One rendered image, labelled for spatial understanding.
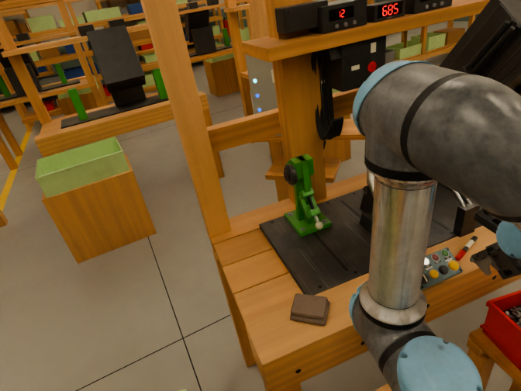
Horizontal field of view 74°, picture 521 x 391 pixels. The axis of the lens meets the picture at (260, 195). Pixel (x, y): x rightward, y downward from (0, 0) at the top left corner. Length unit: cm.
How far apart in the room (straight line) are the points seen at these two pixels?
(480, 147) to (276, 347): 74
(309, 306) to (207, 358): 120
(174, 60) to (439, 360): 98
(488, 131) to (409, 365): 38
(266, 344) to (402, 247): 54
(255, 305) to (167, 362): 117
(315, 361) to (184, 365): 121
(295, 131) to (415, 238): 84
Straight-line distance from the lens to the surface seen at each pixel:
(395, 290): 62
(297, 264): 117
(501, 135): 39
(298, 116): 130
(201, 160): 123
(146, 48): 1019
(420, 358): 64
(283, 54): 110
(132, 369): 226
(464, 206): 127
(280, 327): 101
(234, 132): 132
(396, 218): 53
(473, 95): 40
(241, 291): 115
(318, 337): 98
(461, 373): 65
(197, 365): 212
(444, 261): 116
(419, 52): 707
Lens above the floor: 170
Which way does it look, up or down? 31 degrees down
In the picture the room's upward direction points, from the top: 10 degrees counter-clockwise
